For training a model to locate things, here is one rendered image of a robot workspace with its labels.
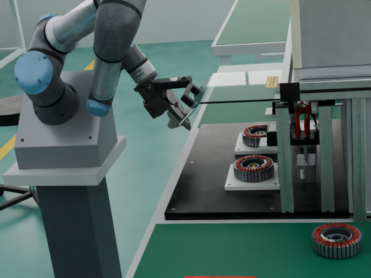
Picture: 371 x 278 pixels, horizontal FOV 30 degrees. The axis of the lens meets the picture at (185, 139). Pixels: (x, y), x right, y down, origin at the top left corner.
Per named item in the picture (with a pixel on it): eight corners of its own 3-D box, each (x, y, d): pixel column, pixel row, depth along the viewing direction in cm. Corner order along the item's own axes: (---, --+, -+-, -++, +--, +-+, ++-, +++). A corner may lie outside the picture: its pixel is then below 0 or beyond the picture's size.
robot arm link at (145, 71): (150, 56, 215) (144, 64, 208) (159, 68, 216) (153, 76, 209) (132, 69, 218) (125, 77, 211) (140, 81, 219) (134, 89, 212)
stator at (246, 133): (240, 148, 212) (239, 137, 210) (244, 134, 222) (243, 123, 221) (277, 147, 210) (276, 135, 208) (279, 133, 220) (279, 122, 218)
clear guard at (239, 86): (179, 126, 172) (176, 103, 170) (194, 94, 194) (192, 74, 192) (312, 121, 166) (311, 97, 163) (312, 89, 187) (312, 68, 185)
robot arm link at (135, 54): (116, 36, 217) (131, 26, 210) (137, 64, 219) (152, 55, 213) (100, 48, 212) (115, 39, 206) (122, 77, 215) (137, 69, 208)
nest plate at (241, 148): (234, 154, 211) (234, 151, 210) (239, 136, 224) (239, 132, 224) (284, 153, 208) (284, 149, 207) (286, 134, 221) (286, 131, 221)
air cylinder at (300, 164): (297, 183, 188) (296, 164, 186) (297, 171, 195) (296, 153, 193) (316, 182, 187) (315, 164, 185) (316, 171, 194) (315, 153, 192)
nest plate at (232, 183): (224, 190, 189) (224, 186, 188) (231, 167, 203) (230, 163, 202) (280, 190, 186) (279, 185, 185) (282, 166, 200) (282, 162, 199)
